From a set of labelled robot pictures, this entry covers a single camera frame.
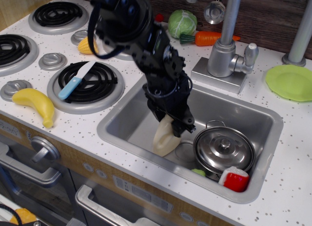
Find green plate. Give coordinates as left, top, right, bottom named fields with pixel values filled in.
left=265, top=65, right=312, bottom=102

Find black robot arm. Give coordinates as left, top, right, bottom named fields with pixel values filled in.
left=88, top=0, right=195, bottom=137

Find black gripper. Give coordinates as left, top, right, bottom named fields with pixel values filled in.
left=142, top=74, right=195, bottom=137

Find dishwasher door handle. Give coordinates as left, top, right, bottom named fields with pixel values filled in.
left=75, top=185, right=158, bottom=226

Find oven door handle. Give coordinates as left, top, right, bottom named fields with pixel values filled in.
left=0, top=142, right=62, bottom=188

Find yellow toy corn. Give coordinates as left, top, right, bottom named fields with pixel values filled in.
left=78, top=37, right=99, bottom=54

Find silver stove knob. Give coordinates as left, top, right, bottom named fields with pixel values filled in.
left=0, top=80, right=32, bottom=102
left=39, top=53, right=67, bottom=71
left=71, top=30, right=88, bottom=46

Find cream detergent bottle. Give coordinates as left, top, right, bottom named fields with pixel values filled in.
left=152, top=115, right=181, bottom=157

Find silver oven dial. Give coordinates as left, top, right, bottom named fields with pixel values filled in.
left=31, top=136, right=60, bottom=163

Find silver faucet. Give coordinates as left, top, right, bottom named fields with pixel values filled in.
left=191, top=0, right=259, bottom=94

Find red white toy can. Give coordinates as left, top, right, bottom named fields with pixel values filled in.
left=218, top=166, right=249, bottom=192

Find grey sink basin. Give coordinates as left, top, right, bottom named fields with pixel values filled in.
left=97, top=77, right=283, bottom=204

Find steel pot with lid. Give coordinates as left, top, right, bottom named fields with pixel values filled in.
left=193, top=120, right=256, bottom=181

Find hanging clear ladle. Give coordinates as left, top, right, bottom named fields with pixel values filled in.
left=204, top=0, right=226, bottom=25

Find yellow toy banana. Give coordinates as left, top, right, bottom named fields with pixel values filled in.
left=12, top=88, right=55, bottom=128

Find orange toy carrot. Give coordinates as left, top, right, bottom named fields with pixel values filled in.
left=179, top=31, right=241, bottom=47

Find front left stove burner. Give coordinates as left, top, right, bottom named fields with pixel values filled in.
left=0, top=34, right=39, bottom=77

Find green toy cabbage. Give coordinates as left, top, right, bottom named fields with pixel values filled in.
left=168, top=9, right=197, bottom=38

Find red ketchup bottle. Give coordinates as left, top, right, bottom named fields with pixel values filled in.
left=155, top=14, right=164, bottom=22

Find front right stove burner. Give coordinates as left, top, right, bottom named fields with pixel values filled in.
left=47, top=61, right=125, bottom=114

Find back left stove burner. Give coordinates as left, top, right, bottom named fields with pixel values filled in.
left=28, top=1, right=89, bottom=35

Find green toy piece in sink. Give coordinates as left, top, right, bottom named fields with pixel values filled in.
left=191, top=169, right=206, bottom=177

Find blue handled toy knife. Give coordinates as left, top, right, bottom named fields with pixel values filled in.
left=58, top=60, right=96, bottom=100

